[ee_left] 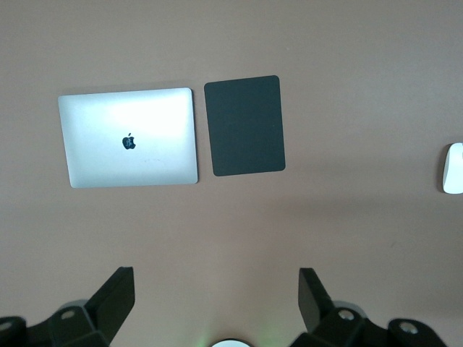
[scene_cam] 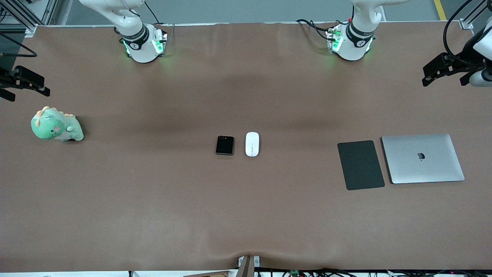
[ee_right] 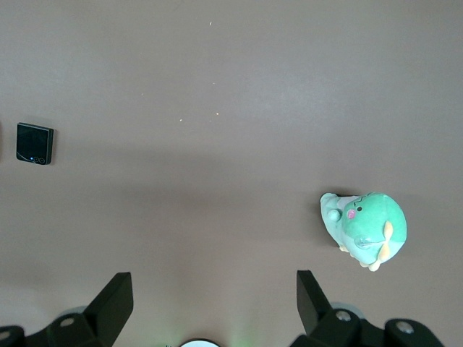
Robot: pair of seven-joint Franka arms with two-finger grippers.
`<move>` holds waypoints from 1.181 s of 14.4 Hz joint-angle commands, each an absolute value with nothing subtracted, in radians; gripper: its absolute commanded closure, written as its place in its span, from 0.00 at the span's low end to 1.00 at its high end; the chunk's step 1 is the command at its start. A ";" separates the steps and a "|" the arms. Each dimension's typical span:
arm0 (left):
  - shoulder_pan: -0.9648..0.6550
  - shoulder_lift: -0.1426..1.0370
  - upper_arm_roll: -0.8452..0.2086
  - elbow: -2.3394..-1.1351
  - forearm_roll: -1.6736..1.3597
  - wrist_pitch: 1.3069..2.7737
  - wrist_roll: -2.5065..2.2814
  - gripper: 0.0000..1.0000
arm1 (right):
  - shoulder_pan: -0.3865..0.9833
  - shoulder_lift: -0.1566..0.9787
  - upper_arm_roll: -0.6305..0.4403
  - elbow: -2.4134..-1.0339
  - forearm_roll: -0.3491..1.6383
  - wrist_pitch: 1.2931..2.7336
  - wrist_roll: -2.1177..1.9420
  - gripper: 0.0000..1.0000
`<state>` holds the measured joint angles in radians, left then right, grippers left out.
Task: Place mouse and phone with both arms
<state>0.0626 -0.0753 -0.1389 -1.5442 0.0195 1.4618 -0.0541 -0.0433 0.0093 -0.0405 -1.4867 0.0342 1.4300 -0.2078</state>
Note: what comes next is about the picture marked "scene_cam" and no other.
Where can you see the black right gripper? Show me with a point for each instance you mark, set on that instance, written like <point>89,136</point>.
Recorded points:
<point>4,79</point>

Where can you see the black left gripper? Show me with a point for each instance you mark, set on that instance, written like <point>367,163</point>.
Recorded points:
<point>464,57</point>

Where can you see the white computer mouse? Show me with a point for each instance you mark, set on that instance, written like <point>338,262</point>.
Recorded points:
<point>252,144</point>

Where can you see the black flip phone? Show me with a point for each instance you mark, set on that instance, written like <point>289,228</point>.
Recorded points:
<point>225,145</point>

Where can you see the black mouse pad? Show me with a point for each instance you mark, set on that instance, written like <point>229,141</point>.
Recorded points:
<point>360,165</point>

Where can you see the green dinosaur plush toy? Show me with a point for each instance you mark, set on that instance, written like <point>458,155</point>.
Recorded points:
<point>54,127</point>

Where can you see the silver closed laptop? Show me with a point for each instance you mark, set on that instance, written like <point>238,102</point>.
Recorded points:
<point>423,169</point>

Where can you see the brown table cover mat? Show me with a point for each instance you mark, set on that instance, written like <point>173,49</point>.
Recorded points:
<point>192,207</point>

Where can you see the aluminium frame profile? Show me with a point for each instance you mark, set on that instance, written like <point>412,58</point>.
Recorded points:
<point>23,13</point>
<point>474,15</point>

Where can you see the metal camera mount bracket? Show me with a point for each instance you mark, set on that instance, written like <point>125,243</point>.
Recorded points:
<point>248,266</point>

